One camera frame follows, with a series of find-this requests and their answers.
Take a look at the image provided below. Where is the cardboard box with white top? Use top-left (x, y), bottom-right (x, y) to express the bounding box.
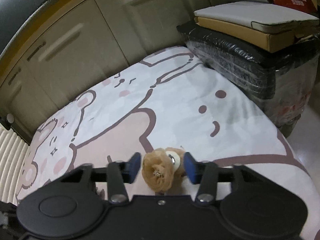
top-left (194, 1), bottom-right (319, 53)

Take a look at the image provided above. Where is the beige cabinet row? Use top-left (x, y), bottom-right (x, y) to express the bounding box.
top-left (1, 0), bottom-right (213, 142)

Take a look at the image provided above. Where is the cartoon bear bed sheet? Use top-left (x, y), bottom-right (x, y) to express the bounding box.
top-left (16, 47), bottom-right (319, 239)

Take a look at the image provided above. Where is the black plastic wrapped bundle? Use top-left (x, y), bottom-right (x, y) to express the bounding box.
top-left (177, 21), bottom-right (319, 99)

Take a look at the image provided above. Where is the beige fabric flower hair clip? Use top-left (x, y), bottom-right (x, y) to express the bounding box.
top-left (142, 147), bottom-right (185, 193)

